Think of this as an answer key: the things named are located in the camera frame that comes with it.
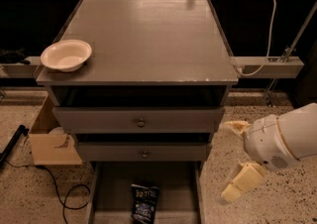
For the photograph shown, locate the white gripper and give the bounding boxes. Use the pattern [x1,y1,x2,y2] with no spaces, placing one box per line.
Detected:
[221,115,299,202]

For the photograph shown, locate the blue chip bag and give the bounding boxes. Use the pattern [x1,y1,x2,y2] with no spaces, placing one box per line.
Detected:
[131,184,159,224]

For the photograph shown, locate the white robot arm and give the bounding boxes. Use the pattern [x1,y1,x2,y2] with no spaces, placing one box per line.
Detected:
[220,103,317,202]

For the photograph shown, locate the grey bottom drawer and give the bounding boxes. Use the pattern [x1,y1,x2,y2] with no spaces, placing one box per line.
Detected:
[85,162,205,224]

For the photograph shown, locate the grey drawer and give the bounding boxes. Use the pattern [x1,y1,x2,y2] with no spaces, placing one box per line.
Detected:
[53,86,224,133]
[76,133,212,162]
[85,162,205,224]

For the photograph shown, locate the grey middle drawer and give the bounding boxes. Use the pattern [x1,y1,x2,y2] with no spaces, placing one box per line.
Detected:
[76,133,212,162]

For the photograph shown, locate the round middle drawer knob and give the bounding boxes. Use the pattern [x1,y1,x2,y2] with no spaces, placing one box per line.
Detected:
[142,151,149,159]

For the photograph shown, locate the round drawer knob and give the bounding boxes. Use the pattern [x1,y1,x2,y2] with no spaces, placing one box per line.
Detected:
[137,119,146,128]
[142,151,149,159]

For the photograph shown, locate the round top drawer knob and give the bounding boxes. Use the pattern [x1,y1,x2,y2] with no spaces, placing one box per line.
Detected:
[137,119,146,128]

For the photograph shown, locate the grey drawer cabinet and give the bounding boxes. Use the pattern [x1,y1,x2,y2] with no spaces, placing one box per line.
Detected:
[35,0,240,169]

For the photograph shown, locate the grey top drawer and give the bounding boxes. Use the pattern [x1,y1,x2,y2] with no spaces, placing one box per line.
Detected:
[53,86,224,133]

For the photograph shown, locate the dark cart at right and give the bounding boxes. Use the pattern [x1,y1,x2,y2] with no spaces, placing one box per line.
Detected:
[291,41,317,107]

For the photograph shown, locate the cardboard box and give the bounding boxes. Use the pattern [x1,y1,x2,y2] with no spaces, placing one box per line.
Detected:
[29,97,82,166]

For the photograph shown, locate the white bowl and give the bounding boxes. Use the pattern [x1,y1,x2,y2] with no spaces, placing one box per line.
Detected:
[41,40,92,72]

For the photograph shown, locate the black bar on floor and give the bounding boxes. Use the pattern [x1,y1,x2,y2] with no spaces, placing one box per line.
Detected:
[0,125,29,167]

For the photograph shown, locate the white hanging cable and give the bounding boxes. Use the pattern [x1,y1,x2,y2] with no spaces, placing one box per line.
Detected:
[236,0,277,77]

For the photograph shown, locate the black floor cable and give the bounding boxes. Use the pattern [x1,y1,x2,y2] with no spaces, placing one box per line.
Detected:
[4,158,91,224]

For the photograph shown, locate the black object on rail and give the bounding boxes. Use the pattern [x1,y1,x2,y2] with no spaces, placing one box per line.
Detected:
[0,49,30,64]

